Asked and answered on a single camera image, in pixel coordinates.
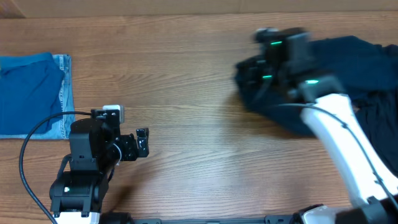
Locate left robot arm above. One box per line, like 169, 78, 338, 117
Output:
49, 108, 149, 224

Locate dark navy t-shirt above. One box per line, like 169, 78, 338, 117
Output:
233, 55, 315, 138

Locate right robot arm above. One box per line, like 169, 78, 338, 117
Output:
236, 27, 397, 223

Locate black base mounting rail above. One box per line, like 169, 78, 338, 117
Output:
99, 212, 304, 224

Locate dark navy garment pile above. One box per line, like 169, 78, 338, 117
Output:
311, 35, 397, 175

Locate folded blue t-shirt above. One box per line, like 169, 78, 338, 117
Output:
0, 52, 65, 136

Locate folded light blue jeans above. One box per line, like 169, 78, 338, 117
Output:
0, 54, 76, 140

